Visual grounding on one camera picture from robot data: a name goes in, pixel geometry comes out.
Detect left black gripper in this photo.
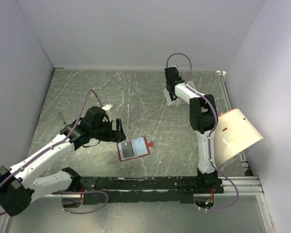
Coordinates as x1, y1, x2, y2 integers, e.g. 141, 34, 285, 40
90, 117, 126, 142

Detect red leather card holder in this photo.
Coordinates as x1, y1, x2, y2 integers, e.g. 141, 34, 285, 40
117, 137, 153, 162

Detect white plastic card tray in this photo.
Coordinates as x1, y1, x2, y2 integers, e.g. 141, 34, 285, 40
163, 81, 197, 106

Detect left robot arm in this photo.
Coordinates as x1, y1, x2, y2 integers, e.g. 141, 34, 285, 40
0, 104, 126, 216

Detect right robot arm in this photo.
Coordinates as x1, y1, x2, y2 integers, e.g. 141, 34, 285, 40
164, 66, 218, 193

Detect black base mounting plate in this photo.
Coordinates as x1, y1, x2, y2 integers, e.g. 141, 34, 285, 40
81, 176, 224, 204

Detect white orange lamp shade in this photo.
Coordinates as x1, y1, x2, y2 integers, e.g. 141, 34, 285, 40
214, 109, 263, 168

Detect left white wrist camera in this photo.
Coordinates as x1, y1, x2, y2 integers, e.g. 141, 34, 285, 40
101, 104, 116, 114

